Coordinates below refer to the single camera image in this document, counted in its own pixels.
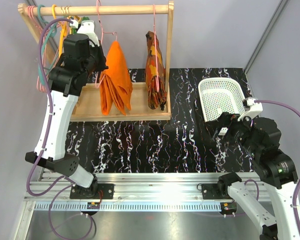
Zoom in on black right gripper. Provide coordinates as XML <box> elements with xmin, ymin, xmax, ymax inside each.
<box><xmin>204</xmin><ymin>111</ymin><xmax>260</xmax><ymax>156</ymax></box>

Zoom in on pink wire hanger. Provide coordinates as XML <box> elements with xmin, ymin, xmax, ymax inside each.
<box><xmin>95</xmin><ymin>0</ymin><xmax>118</xmax><ymax>89</ymax></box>
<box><xmin>152</xmin><ymin>4</ymin><xmax>160</xmax><ymax>93</ymax></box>

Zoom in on orange trousers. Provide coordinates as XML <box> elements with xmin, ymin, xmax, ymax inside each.
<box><xmin>99</xmin><ymin>41</ymin><xmax>133</xmax><ymax>116</ymax></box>

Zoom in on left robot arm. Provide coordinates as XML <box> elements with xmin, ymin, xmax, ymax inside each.
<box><xmin>25</xmin><ymin>33</ymin><xmax>108</xmax><ymax>199</ymax></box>

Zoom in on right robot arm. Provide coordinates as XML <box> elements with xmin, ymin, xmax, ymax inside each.
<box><xmin>215</xmin><ymin>112</ymin><xmax>300</xmax><ymax>240</ymax></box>

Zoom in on green plastic hanger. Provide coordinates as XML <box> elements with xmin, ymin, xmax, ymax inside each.
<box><xmin>72</xmin><ymin>16</ymin><xmax>90</xmax><ymax>34</ymax></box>

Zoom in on yellow plastic hanger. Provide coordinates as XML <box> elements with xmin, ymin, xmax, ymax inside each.
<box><xmin>57</xmin><ymin>5</ymin><xmax>80</xmax><ymax>57</ymax></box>

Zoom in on teal plastic hanger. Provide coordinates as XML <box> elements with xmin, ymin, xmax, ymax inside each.
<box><xmin>37</xmin><ymin>4</ymin><xmax>59</xmax><ymax>89</ymax></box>

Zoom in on pink empty hanger left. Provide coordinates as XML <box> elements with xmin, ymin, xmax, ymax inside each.
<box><xmin>26</xmin><ymin>4</ymin><xmax>61</xmax><ymax>93</ymax></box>

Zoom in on camouflage patterned trousers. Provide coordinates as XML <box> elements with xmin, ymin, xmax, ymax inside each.
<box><xmin>144</xmin><ymin>31</ymin><xmax>167</xmax><ymax>111</ymax></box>

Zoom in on white perforated plastic basket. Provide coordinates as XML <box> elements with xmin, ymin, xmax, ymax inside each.
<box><xmin>198</xmin><ymin>77</ymin><xmax>245</xmax><ymax>122</ymax></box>

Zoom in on wooden clothes rack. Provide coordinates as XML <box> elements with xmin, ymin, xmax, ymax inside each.
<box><xmin>17</xmin><ymin>0</ymin><xmax>175</xmax><ymax>123</ymax></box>

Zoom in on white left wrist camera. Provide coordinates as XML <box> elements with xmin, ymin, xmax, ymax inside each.
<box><xmin>69</xmin><ymin>19</ymin><xmax>100</xmax><ymax>47</ymax></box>

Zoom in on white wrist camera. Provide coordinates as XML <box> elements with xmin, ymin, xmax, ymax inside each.
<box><xmin>69</xmin><ymin>19</ymin><xmax>100</xmax><ymax>47</ymax></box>
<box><xmin>238</xmin><ymin>97</ymin><xmax>263</xmax><ymax>121</ymax></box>

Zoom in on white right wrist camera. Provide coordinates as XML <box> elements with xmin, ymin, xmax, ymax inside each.
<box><xmin>238</xmin><ymin>97</ymin><xmax>263</xmax><ymax>121</ymax></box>

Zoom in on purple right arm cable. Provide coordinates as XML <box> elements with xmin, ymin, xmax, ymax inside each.
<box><xmin>244</xmin><ymin>99</ymin><xmax>300</xmax><ymax>240</ymax></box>

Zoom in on aluminium mounting rail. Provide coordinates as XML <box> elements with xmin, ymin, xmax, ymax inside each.
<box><xmin>12</xmin><ymin>99</ymin><xmax>278</xmax><ymax>240</ymax></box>

